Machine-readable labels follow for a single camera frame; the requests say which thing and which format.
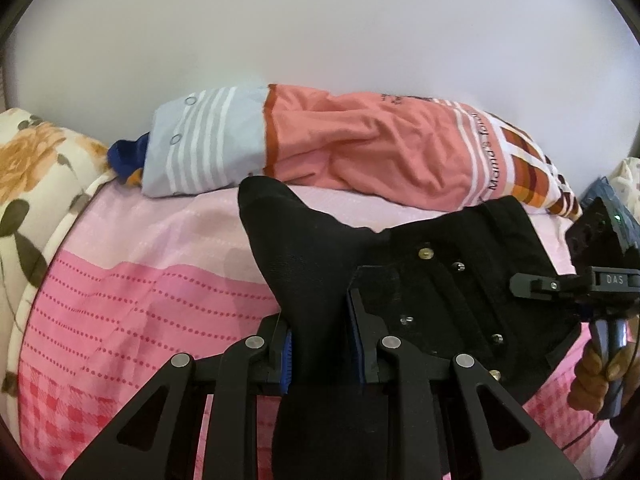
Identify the white patterned cloth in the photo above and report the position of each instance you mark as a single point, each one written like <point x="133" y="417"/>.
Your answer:
<point x="627" y="175"/>

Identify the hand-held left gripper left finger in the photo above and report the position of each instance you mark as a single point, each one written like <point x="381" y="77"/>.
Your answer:
<point x="286" y="360"/>

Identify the black pants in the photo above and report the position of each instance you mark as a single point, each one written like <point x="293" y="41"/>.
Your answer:
<point x="320" y="260"/>

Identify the dark blue cloth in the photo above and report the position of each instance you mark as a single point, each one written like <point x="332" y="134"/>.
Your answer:
<point x="125" y="157"/>

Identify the floral cream pillow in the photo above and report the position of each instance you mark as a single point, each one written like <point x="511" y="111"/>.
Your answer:
<point x="30" y="160"/>

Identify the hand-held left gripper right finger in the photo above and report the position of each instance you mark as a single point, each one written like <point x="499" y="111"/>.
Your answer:
<point x="356" y="355"/>

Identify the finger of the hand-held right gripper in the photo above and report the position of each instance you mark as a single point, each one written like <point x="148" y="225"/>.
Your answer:
<point x="545" y="285"/>

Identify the person's right hand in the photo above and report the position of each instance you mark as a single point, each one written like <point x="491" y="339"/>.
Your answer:
<point x="585" y="380"/>

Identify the pink checked bed sheet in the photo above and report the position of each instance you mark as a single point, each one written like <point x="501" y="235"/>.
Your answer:
<point x="150" y="270"/>

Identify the blue denim cloth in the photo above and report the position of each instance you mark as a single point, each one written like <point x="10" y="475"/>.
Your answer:
<point x="600" y="190"/>

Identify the orange striped pillow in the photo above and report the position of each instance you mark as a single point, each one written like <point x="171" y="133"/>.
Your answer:
<point x="375" y="145"/>

